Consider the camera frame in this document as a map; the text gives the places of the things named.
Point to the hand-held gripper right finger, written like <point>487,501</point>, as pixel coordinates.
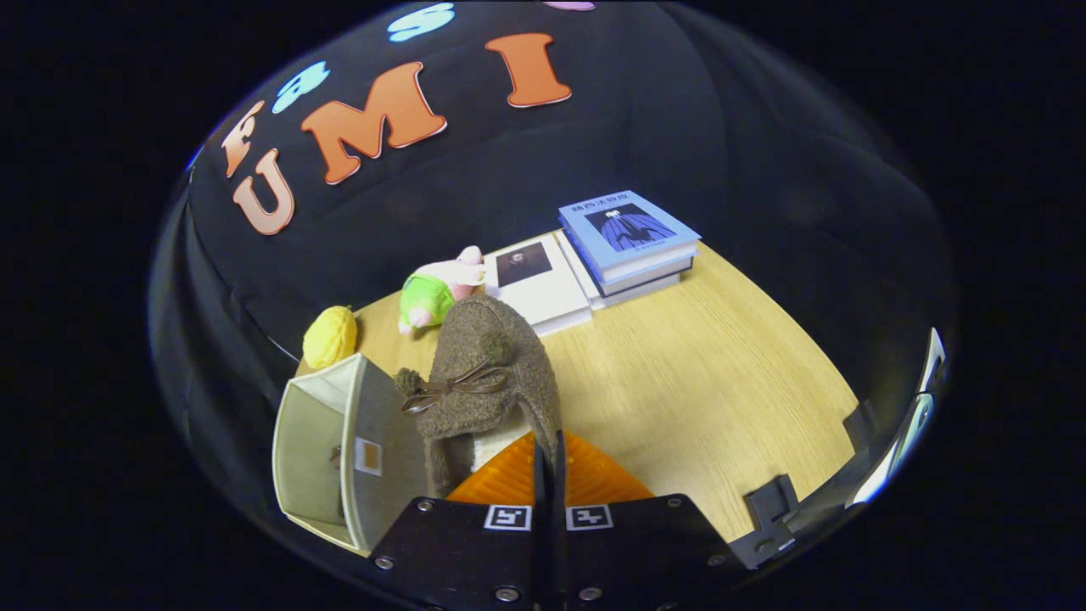
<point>636,552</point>

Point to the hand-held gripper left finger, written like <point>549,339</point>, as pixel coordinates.
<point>540,488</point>

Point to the grey storage box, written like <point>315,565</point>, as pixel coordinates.
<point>373,416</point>

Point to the black table clamp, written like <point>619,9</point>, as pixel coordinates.
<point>768,509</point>

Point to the white book with portrait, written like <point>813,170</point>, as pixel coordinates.
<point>543,297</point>

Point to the pink plush toy green outfit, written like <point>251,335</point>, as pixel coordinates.
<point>428,297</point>

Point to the dark-edged book under blue book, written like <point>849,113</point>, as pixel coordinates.
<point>645,284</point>

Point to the yellow knitted ball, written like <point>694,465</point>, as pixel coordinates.
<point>329,338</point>

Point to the blue cover book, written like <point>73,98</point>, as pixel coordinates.
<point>628,229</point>

